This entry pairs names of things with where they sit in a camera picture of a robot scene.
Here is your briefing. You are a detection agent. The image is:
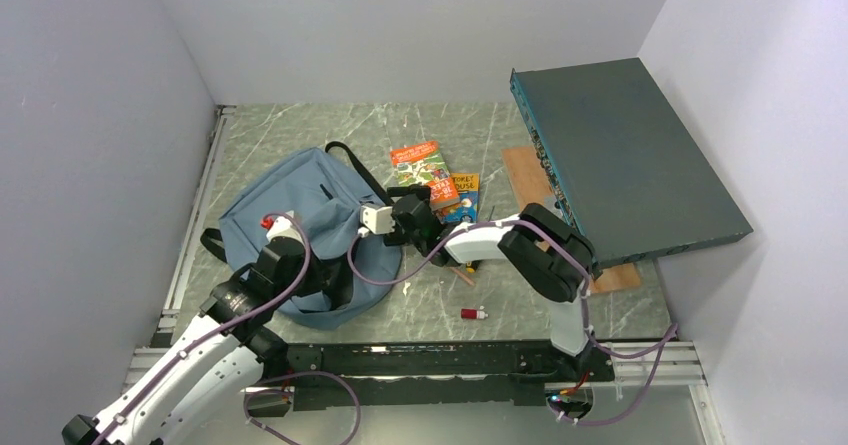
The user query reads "orange green Treehouse book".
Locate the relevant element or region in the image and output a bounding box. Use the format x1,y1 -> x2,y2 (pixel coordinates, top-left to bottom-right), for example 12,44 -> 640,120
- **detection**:
389,141 -> 459,210

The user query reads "blue student backpack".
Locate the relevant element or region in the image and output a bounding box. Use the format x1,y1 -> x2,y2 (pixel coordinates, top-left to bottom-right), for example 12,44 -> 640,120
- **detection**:
200,148 -> 403,330

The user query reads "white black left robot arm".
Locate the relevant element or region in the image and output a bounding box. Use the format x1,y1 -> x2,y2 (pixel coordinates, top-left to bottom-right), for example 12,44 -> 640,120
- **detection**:
61,237 -> 316,444

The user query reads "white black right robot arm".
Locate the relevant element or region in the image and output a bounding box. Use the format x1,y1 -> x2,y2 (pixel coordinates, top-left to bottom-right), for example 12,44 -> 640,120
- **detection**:
385,185 -> 600,380

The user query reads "orange blue Treehouse book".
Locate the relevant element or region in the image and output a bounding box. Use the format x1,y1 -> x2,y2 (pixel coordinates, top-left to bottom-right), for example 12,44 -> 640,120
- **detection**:
438,173 -> 480,223

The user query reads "orange pencil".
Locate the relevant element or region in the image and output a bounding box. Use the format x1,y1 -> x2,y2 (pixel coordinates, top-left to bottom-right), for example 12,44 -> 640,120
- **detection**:
450,268 -> 475,287

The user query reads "small red white tube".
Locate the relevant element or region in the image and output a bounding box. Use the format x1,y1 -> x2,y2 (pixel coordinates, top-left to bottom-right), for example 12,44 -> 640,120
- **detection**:
460,308 -> 488,320

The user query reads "brown wooden board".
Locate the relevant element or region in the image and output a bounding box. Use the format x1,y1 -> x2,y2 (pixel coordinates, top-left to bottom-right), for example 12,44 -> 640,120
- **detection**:
501,146 -> 642,294

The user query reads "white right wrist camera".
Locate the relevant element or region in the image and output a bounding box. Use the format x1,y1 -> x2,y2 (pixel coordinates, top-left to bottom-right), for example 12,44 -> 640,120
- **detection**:
357,203 -> 395,238

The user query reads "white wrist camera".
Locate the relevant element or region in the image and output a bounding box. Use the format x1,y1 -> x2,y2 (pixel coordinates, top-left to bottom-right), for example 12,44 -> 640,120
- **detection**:
260,213 -> 303,244
357,203 -> 395,238

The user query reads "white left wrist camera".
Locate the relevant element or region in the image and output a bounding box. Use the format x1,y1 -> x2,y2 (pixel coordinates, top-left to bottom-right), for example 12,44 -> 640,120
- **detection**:
260,213 -> 303,244

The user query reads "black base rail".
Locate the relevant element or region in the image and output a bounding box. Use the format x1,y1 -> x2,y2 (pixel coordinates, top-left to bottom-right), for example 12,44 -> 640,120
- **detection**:
261,340 -> 615,411

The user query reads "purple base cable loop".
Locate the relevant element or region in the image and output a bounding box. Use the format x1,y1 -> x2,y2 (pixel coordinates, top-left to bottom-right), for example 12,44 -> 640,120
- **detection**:
242,370 -> 363,445

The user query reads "dark teal network switch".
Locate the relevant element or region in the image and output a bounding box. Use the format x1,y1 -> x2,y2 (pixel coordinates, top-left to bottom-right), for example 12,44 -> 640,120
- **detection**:
510,58 -> 752,268

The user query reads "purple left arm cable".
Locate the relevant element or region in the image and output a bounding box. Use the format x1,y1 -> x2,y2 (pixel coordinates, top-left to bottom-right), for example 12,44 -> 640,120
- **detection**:
89,212 -> 313,445

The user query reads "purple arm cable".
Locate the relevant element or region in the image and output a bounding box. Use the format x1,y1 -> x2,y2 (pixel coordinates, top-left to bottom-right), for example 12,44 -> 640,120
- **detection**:
347,219 -> 681,429
89,212 -> 313,445

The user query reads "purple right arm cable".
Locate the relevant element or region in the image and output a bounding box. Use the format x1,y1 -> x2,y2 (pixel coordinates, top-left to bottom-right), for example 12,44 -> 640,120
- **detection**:
347,219 -> 681,429

